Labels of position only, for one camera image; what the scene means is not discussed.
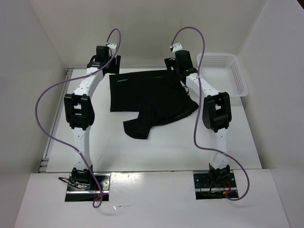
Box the black shorts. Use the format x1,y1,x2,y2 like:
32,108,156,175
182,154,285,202
109,70,199,140

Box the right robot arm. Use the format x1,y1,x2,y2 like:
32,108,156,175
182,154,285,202
165,47,232,187

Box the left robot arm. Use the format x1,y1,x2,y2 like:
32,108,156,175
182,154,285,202
64,42,121,190

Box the white plastic basket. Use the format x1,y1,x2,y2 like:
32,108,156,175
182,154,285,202
197,53,248,97

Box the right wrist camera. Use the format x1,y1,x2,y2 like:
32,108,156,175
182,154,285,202
170,42,183,53

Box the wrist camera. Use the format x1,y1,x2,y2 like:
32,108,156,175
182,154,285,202
170,42,183,53
106,42,117,55

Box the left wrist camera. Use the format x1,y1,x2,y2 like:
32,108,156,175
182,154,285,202
106,42,117,55

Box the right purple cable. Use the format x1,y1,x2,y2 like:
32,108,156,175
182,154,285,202
171,27,250,202

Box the purple cable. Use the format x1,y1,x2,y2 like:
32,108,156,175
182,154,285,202
171,27,250,202
35,28,124,209

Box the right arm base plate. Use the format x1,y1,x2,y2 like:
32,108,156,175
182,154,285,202
193,171,238,200

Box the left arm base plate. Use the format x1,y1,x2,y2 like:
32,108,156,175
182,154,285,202
63,173,111,202

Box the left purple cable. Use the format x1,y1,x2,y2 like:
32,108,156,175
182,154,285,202
35,28,124,209

